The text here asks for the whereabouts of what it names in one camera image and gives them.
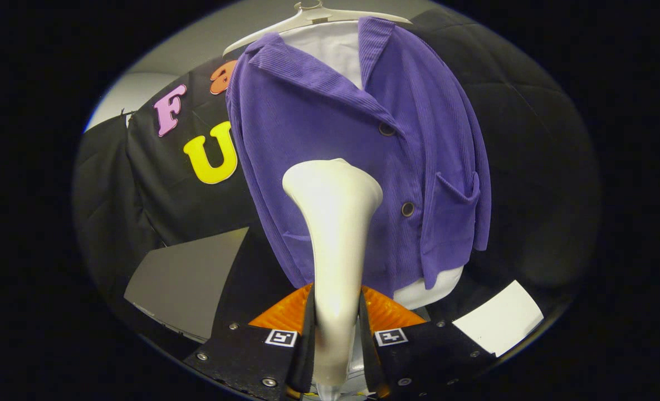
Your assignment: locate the purple corduroy jacket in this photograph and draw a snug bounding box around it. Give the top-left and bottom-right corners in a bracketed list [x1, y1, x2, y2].
[226, 16, 493, 299]

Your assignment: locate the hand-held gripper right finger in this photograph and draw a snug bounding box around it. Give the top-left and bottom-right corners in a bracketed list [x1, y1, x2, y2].
[359, 284, 497, 399]

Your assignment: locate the black backdrop cloth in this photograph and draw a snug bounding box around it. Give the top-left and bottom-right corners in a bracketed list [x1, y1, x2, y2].
[413, 8, 603, 329]
[72, 114, 163, 312]
[125, 56, 286, 251]

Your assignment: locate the grey cabinet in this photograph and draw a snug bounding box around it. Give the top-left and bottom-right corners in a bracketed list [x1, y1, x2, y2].
[124, 227, 251, 343]

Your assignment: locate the white padded ironing form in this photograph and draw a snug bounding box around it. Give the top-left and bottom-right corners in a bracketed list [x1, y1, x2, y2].
[278, 21, 465, 311]

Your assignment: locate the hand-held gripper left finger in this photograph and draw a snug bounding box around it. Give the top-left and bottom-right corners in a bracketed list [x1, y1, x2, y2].
[184, 282, 315, 400]

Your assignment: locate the white plastic hanger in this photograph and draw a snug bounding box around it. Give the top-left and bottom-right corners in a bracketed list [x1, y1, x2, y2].
[222, 0, 414, 56]

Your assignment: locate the white garment steamer head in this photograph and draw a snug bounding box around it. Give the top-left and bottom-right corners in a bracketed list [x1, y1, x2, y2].
[282, 159, 384, 390]

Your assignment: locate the white paper sheet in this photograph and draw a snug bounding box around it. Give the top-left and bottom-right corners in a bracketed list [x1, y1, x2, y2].
[452, 280, 545, 357]

